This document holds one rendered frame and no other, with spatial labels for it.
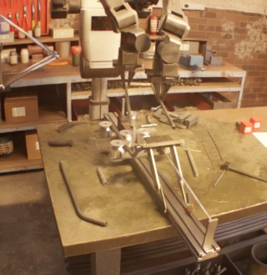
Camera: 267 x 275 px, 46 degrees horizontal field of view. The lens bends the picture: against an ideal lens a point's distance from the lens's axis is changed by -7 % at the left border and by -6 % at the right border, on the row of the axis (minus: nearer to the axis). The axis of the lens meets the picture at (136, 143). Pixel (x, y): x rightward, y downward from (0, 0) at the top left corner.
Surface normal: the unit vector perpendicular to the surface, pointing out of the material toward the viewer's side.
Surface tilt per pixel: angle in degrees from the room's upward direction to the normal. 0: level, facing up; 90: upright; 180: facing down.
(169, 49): 90
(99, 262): 90
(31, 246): 0
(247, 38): 90
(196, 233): 0
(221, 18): 90
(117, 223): 0
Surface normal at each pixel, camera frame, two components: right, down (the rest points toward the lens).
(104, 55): 0.28, 0.46
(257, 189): 0.06, -0.89
